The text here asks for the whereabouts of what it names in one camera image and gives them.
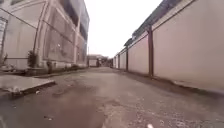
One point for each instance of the distant low building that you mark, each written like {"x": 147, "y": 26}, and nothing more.
{"x": 93, "y": 60}

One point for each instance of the large grey concrete building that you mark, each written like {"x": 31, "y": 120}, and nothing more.
{"x": 50, "y": 33}

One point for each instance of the robot's own part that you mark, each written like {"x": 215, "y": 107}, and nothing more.
{"x": 150, "y": 126}

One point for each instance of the long pale boundary wall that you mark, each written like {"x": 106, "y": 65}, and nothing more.
{"x": 186, "y": 46}

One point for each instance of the raised concrete slab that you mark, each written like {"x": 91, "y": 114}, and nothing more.
{"x": 20, "y": 83}

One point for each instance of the small potted bush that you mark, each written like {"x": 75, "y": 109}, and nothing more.
{"x": 32, "y": 59}

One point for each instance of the grey cracked asphalt road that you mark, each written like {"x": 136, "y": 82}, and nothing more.
{"x": 110, "y": 96}

